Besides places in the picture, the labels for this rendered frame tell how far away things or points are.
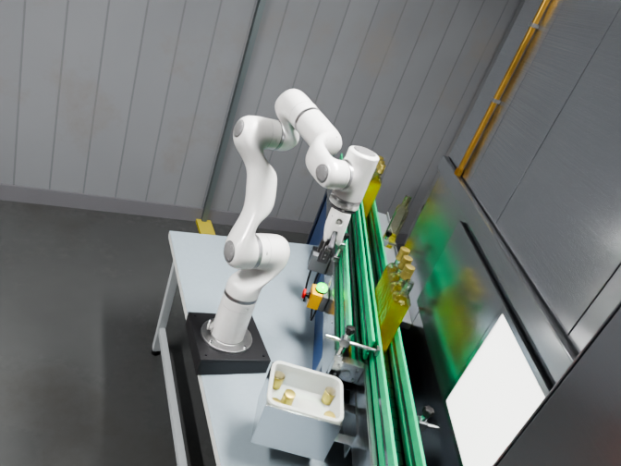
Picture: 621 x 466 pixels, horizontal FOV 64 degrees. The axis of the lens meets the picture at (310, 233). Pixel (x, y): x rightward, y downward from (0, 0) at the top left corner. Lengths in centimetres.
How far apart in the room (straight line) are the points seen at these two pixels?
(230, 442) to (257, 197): 76
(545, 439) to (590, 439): 5
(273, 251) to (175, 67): 224
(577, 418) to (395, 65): 384
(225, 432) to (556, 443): 128
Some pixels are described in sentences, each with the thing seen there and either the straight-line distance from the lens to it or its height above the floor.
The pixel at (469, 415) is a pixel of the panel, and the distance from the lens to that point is 133.
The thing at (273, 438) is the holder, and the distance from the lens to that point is 151.
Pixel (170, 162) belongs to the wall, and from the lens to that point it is 389.
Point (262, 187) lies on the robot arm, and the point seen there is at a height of 139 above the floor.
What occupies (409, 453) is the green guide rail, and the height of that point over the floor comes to 108.
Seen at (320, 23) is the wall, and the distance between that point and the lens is 383.
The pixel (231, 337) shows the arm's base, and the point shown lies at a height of 86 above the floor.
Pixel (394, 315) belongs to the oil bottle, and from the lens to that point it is 160.
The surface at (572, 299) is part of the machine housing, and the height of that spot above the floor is 163.
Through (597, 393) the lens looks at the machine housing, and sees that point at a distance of 45.
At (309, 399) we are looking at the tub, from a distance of 156.
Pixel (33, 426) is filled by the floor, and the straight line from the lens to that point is 257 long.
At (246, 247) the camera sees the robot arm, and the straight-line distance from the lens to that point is 157.
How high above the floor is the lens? 202
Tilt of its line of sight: 26 degrees down
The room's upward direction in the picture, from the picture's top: 21 degrees clockwise
